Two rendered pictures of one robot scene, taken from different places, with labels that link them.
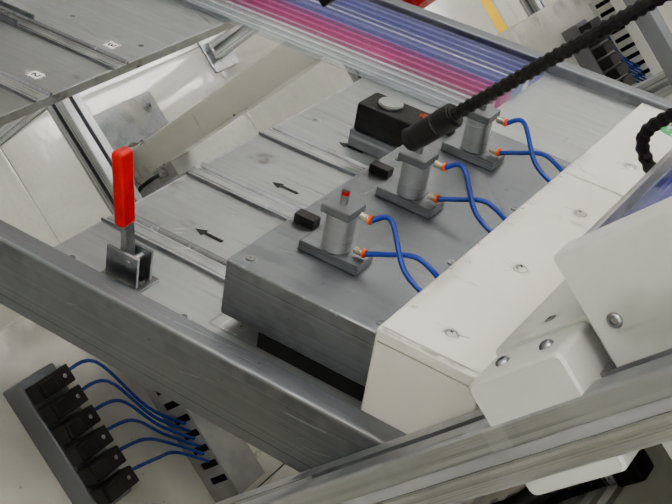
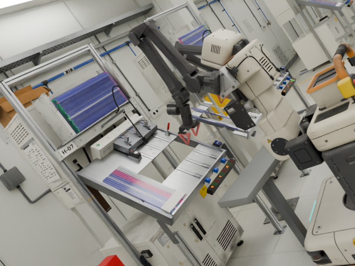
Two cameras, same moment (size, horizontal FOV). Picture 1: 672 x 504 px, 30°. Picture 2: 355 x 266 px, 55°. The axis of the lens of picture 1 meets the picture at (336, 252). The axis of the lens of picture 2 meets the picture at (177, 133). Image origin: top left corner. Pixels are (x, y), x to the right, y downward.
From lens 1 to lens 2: 2.95 m
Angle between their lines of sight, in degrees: 113
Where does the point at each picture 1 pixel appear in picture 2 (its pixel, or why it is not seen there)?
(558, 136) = (106, 166)
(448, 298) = (136, 119)
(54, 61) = (186, 166)
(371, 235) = (142, 129)
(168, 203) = (165, 144)
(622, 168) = (109, 137)
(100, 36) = (181, 174)
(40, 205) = not seen: outside the picture
